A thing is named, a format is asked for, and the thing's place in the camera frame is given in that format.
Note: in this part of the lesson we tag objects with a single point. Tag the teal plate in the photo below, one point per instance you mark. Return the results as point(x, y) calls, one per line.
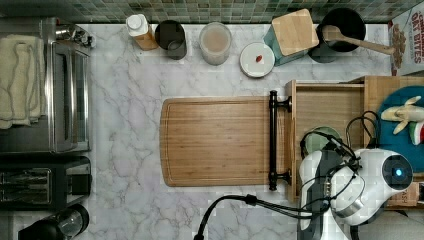
point(401, 143)

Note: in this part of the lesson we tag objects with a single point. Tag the white cap spice bottle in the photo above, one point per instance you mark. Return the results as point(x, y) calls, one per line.
point(141, 31)

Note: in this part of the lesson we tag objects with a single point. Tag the peeled toy banana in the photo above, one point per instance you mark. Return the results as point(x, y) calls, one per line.
point(404, 114)

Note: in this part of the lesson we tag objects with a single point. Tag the stainless toaster oven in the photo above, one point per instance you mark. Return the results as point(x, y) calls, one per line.
point(66, 126)

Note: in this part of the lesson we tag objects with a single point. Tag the pale green cup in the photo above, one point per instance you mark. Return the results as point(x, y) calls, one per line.
point(312, 141)

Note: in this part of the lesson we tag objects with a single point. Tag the white round lid jar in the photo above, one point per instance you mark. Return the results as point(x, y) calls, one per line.
point(257, 60)

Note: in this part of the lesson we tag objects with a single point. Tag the toy watermelon slice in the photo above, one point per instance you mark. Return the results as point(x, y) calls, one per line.
point(416, 132)

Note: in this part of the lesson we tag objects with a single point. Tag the black pot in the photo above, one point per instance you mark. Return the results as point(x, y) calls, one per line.
point(350, 23)

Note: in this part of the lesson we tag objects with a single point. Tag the black coffee grinder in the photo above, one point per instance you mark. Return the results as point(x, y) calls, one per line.
point(63, 225)

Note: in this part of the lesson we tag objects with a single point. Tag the frosted plastic container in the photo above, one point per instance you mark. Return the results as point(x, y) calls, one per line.
point(215, 42)

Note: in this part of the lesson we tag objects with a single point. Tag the bamboo cutting board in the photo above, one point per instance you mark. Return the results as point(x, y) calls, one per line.
point(215, 141)

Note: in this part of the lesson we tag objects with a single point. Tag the cream folded towel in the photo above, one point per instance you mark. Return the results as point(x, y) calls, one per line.
point(23, 71)

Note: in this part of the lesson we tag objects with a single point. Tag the wooden drawer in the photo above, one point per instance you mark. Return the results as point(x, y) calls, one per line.
point(316, 105)

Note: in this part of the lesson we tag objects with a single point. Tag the dark grey mug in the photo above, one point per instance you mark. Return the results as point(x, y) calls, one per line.
point(170, 36)

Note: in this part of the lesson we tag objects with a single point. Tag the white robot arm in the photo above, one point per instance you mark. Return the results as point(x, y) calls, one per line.
point(338, 191)

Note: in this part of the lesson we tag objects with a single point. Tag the oat bites cereal box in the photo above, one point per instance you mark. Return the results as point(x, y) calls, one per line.
point(406, 36)

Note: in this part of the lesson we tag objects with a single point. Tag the dark metal drawer handle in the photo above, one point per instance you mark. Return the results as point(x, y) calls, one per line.
point(274, 105)

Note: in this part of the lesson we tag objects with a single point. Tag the wooden spoon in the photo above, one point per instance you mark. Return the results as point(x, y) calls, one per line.
point(333, 33)

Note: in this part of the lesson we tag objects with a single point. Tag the black toaster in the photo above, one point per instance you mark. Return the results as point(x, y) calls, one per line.
point(44, 182)

